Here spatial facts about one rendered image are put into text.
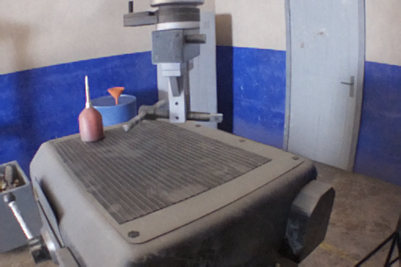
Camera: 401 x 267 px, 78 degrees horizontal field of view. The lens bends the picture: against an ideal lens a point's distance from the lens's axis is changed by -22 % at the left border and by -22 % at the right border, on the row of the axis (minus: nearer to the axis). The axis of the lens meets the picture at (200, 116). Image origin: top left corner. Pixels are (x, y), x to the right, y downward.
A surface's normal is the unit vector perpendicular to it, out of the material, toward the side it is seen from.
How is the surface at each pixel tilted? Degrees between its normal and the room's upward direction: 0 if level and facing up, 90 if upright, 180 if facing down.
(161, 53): 90
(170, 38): 90
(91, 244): 45
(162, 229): 0
